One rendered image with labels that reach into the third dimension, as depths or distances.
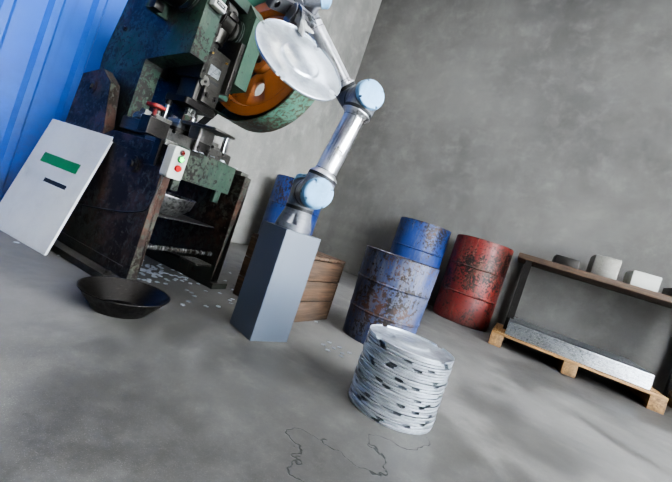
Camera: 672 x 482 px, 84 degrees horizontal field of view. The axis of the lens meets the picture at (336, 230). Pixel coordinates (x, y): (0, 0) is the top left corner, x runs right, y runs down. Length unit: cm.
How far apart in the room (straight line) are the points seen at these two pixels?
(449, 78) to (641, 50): 195
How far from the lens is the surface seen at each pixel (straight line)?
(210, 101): 208
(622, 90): 517
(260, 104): 232
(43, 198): 222
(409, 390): 122
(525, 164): 481
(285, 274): 149
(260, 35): 116
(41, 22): 305
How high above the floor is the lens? 51
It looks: level
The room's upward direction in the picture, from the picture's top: 19 degrees clockwise
